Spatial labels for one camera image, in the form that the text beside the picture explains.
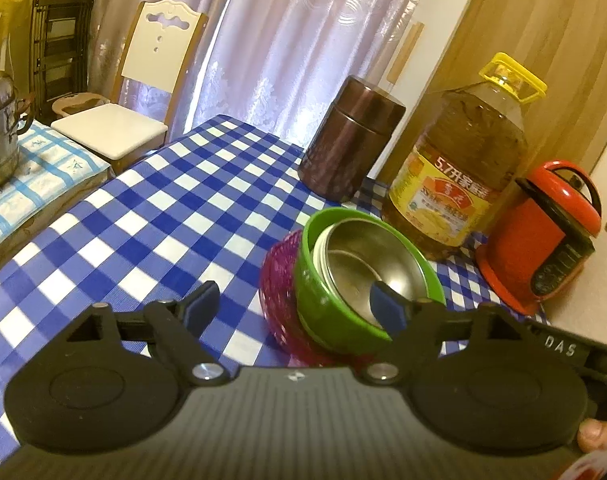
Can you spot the green plastic bowl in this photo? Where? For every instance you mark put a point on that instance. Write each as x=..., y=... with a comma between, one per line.
x=328, y=305

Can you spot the blue white checkered tablecloth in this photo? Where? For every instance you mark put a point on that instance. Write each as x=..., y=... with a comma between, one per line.
x=158, y=220

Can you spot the pink transparent plate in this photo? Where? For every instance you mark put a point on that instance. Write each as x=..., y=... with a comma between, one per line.
x=278, y=280

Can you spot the person's right hand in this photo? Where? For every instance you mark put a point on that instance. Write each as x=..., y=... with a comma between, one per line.
x=603, y=435

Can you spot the brown metal canister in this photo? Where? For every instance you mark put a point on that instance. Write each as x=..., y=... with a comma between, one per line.
x=348, y=145

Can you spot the wooden cabinet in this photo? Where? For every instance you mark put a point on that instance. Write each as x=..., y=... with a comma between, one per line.
x=533, y=35

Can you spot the light blue checked cloth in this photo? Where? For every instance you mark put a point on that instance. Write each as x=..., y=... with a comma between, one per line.
x=48, y=175

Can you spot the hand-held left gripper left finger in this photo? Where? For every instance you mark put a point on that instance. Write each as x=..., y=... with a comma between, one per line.
x=202, y=307

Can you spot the red electric pressure cooker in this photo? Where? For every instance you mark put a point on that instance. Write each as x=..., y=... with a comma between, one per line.
x=528, y=240

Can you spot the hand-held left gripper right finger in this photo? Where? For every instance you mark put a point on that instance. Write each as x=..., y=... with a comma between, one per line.
x=388, y=310

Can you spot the black metal rack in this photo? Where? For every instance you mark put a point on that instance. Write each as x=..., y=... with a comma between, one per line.
x=58, y=35

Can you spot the pale patterned curtain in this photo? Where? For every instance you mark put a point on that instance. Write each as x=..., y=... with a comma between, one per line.
x=283, y=35

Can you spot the stainless steel bowl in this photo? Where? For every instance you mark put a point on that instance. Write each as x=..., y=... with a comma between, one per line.
x=353, y=265

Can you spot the large cooking oil bottle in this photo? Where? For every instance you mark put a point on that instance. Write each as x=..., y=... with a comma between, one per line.
x=458, y=170

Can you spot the white wooden chair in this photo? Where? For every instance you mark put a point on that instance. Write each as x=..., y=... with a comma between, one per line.
x=148, y=60

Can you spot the brown plastic stool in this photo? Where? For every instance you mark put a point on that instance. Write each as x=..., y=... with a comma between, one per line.
x=75, y=102

